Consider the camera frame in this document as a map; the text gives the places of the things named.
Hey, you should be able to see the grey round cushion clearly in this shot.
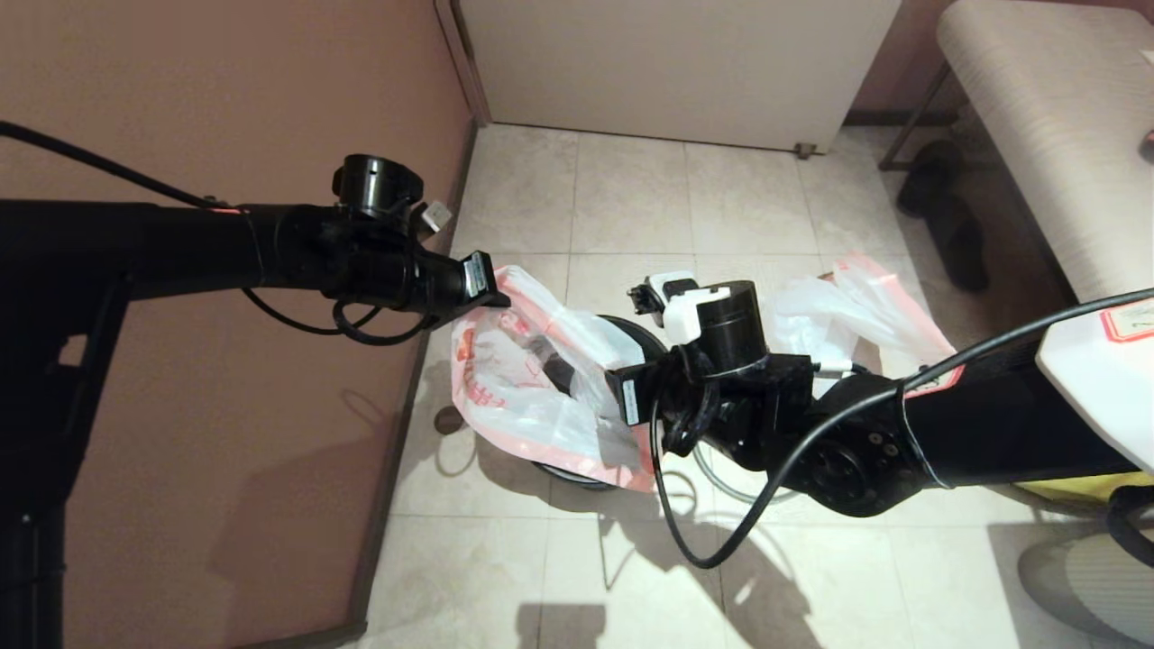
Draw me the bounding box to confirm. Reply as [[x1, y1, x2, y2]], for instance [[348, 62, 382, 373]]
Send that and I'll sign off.
[[1019, 532, 1154, 645]]

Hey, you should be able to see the white door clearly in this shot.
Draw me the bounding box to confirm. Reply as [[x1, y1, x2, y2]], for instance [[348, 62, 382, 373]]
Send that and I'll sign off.
[[455, 0, 902, 154]]

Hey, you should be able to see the black slipper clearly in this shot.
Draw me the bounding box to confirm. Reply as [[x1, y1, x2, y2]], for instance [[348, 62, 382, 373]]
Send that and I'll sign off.
[[927, 193, 991, 292], [898, 139, 964, 218]]

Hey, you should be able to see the new white red-print plastic bag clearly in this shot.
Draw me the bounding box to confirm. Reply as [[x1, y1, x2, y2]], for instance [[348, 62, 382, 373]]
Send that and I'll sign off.
[[450, 265, 665, 494]]

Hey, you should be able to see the beige wood-grain bench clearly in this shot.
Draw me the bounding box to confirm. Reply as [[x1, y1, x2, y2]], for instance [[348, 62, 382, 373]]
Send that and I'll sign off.
[[938, 0, 1154, 307]]

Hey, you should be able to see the grey bin retaining ring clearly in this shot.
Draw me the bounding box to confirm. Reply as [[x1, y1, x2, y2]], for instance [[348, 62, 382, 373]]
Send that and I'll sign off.
[[692, 440, 799, 507]]

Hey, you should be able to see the grey metal bench leg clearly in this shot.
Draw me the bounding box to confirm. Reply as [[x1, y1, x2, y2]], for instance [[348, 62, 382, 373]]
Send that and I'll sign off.
[[880, 65, 949, 172]]

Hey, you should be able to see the beige door frame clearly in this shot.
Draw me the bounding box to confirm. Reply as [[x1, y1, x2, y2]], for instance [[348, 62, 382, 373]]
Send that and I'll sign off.
[[435, 0, 495, 127]]

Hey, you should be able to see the used white red-print trash bag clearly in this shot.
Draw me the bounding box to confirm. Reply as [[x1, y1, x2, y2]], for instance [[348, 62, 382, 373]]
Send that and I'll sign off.
[[765, 251, 966, 399]]

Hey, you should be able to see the yellow fabric bag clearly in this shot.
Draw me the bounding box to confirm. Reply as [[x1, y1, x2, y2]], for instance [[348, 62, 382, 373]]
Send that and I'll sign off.
[[1014, 467, 1154, 504]]

